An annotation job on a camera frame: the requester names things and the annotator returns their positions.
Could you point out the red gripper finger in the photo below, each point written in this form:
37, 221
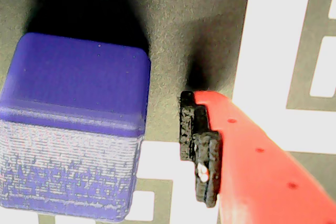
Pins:
262, 176

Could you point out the blue cube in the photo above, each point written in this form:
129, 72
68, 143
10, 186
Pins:
73, 116

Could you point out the black white marker board mat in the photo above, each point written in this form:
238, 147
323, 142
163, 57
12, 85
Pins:
275, 37

